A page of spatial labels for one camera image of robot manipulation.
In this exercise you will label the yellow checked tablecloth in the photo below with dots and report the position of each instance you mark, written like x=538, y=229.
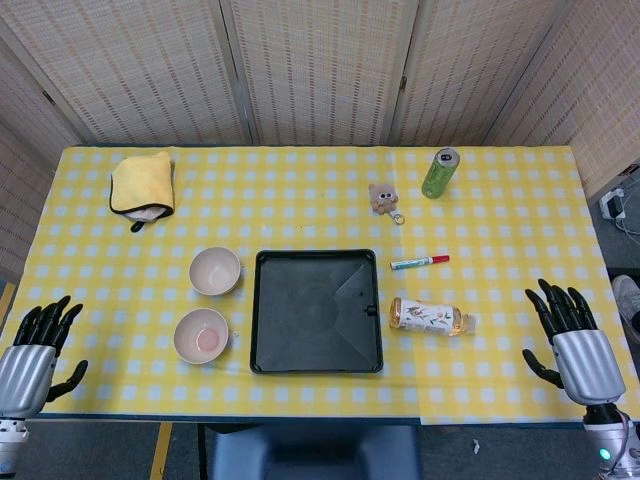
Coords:
x=310, y=200

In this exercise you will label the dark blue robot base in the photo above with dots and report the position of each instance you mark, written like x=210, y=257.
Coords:
x=315, y=452

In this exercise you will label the black square plastic tray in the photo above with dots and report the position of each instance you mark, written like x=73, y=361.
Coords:
x=300, y=310

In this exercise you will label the woven folding screen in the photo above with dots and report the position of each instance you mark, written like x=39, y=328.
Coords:
x=320, y=70

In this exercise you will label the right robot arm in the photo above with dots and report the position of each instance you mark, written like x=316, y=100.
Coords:
x=607, y=435

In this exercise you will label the beige bowl with pink stain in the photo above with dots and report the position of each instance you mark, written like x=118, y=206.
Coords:
x=200, y=336

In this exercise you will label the white power adapter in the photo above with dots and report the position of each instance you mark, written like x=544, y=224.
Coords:
x=614, y=204

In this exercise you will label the green drink can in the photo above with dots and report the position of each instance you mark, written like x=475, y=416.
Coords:
x=439, y=175

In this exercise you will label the folded yellow cloth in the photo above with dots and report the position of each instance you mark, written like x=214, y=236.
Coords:
x=142, y=182

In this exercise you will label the black table leg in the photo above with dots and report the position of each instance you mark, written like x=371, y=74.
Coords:
x=201, y=452

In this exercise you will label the red-capped marker pen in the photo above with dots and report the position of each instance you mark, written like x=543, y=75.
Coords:
x=417, y=262

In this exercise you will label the plain beige bowl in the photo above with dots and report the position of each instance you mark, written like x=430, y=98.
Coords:
x=215, y=272

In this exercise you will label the tea bottle with floral label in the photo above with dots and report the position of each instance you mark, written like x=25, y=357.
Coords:
x=425, y=316

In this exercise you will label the white paper scrap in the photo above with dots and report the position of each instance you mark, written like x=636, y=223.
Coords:
x=476, y=446

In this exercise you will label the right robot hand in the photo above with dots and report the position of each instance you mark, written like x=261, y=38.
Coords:
x=585, y=360

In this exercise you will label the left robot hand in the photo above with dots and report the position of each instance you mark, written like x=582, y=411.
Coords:
x=27, y=370

